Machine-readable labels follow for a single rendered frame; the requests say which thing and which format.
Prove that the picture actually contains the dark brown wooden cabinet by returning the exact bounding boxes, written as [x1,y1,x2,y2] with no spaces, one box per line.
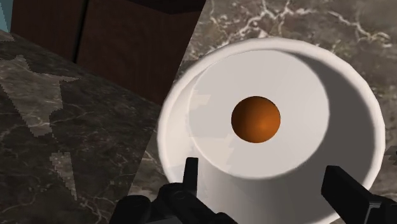
[10,0,207,106]

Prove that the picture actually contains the white bowl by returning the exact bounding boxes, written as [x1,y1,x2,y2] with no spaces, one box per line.
[156,37,386,224]

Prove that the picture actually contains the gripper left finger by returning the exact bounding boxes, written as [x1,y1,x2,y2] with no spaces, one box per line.
[109,157,239,224]

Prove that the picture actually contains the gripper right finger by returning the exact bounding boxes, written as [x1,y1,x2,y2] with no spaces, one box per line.
[320,165,397,224]

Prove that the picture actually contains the orange ball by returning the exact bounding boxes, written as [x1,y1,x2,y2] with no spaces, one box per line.
[230,95,281,144]

